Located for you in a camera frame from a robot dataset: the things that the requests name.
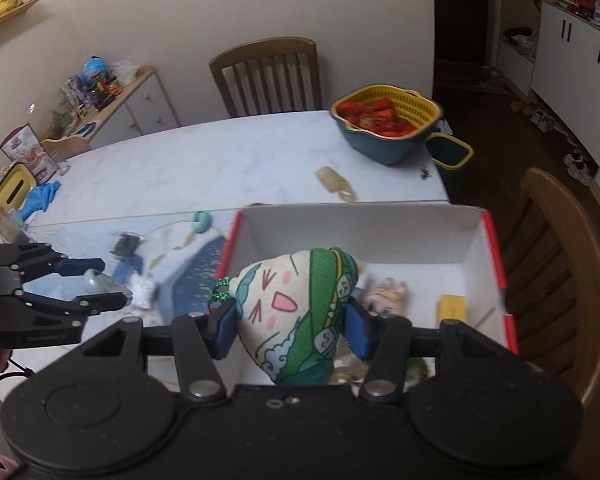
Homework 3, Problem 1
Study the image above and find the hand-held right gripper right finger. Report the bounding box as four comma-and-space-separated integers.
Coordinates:
344, 298, 520, 404

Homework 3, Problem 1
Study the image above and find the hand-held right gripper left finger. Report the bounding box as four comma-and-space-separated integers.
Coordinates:
82, 300, 241, 404

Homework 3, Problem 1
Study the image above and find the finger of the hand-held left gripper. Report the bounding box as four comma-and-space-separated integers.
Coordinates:
0, 287, 132, 322
0, 241, 107, 282

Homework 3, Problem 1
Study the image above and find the pale green translucent trinket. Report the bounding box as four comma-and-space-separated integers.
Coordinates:
82, 268, 133, 299

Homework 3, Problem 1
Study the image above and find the green and white printed pouch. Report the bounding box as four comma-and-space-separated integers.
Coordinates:
210, 246, 360, 387

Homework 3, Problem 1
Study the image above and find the yellow carton box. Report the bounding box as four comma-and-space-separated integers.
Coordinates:
439, 294, 469, 324

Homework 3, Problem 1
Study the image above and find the red and white cardboard box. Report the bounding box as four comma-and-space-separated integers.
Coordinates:
214, 203, 521, 387

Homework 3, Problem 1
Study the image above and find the rabbit-eared plush face charm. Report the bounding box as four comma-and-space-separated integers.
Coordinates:
362, 277, 411, 319

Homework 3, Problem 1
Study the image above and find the white crystal bead bag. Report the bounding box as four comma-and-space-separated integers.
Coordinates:
126, 277, 161, 309

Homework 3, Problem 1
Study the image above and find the clear bag of dark pins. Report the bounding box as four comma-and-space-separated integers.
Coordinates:
109, 232, 144, 261

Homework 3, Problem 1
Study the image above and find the navy gold-speckled fan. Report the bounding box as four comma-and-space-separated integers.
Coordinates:
169, 234, 229, 322

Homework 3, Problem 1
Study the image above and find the blue rubber glove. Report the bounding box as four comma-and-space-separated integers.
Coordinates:
17, 180, 63, 221

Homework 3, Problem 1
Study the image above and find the clear glass jar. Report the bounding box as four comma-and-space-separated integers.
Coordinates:
0, 203, 31, 244

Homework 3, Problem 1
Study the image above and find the yellow tissue box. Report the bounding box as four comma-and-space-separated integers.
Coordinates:
0, 161, 40, 210

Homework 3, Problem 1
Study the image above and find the teal round pencil sharpener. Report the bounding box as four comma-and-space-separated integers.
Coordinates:
190, 210, 214, 234

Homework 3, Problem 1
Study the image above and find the red printed snack box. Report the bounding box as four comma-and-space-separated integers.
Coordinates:
0, 122, 61, 185

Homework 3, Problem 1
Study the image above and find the beige translucent bottle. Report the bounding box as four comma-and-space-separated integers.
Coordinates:
315, 164, 359, 203

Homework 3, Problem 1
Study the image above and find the wood and white sideboard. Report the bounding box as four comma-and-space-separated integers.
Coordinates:
40, 64, 181, 157

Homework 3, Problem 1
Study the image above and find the yellow and blue strainer basket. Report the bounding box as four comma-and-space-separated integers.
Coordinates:
328, 84, 475, 170

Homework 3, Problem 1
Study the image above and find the blue globe toy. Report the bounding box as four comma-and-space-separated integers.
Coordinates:
81, 55, 112, 86

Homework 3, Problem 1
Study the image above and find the pile of strawberries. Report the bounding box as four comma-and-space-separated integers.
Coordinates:
338, 97, 419, 137

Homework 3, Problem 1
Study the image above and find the light wooden chair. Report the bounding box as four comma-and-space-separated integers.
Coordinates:
499, 166, 600, 407

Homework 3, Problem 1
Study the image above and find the pair of shoes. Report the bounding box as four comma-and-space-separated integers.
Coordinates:
529, 107, 557, 134
562, 149, 595, 187

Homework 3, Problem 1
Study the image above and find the brown slatted wooden chair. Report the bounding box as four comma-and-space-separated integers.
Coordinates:
208, 36, 324, 119

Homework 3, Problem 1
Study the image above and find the dark wooden door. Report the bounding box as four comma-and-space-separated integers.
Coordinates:
431, 0, 502, 67

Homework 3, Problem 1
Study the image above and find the white tall cabinet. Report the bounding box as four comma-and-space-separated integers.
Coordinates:
529, 0, 600, 182

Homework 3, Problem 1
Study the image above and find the black cable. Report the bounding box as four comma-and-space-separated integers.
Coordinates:
0, 356, 35, 457

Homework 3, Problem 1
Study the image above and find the wooden wall shelf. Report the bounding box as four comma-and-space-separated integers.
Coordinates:
0, 0, 44, 37

